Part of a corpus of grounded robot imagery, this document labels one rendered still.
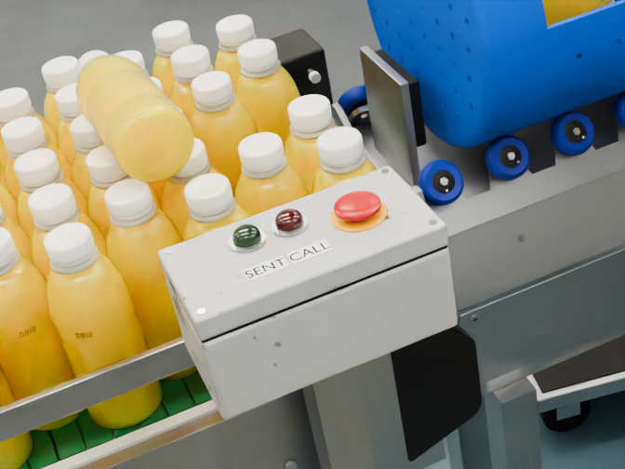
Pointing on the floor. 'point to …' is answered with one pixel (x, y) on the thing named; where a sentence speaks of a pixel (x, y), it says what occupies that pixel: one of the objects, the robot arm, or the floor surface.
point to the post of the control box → (339, 422)
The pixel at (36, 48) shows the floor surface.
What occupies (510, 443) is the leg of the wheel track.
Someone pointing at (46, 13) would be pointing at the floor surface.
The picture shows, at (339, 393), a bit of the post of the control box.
